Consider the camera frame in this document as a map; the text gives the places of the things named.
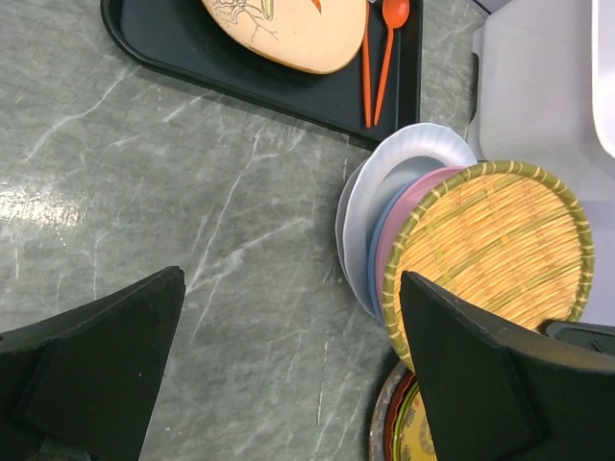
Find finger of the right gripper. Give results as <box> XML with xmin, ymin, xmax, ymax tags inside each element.
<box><xmin>540</xmin><ymin>320</ymin><xmax>615</xmax><ymax>355</ymax></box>

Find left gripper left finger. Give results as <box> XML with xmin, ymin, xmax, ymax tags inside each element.
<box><xmin>1</xmin><ymin>266</ymin><xmax>185</xmax><ymax>460</ymax></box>

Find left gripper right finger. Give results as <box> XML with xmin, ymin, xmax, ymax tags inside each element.
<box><xmin>400</xmin><ymin>272</ymin><xmax>614</xmax><ymax>460</ymax></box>

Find woven bamboo plate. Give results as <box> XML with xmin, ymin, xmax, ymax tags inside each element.
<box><xmin>381</xmin><ymin>160</ymin><xmax>595</xmax><ymax>368</ymax></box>

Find white plastic bin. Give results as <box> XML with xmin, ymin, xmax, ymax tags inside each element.
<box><xmin>468</xmin><ymin>1</ymin><xmax>614</xmax><ymax>201</ymax></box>

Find yellow patterned plate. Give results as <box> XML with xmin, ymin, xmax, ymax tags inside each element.
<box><xmin>392</xmin><ymin>383</ymin><xmax>437</xmax><ymax>461</ymax></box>

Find clear glass plate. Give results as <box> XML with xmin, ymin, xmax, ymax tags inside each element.
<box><xmin>367</xmin><ymin>361</ymin><xmax>407</xmax><ymax>461</ymax></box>

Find light blue plate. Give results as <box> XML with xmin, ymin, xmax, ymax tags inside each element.
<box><xmin>366</xmin><ymin>180</ymin><xmax>419</xmax><ymax>323</ymax></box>

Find pink plate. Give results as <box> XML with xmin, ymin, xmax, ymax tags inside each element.
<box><xmin>367</xmin><ymin>166</ymin><xmax>465</xmax><ymax>324</ymax></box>

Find white scalloped plate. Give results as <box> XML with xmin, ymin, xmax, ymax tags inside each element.
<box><xmin>335</xmin><ymin>123</ymin><xmax>477</xmax><ymax>319</ymax></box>

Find black serving tray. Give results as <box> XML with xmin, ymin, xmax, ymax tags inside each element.
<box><xmin>100</xmin><ymin>1</ymin><xmax>423</xmax><ymax>146</ymax></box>

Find orange plastic spoon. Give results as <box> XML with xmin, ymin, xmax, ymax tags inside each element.
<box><xmin>373</xmin><ymin>0</ymin><xmax>411</xmax><ymax>125</ymax></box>

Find beige bird-pattern plate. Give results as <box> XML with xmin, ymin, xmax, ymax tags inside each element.
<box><xmin>203</xmin><ymin>0</ymin><xmax>367</xmax><ymax>75</ymax></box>

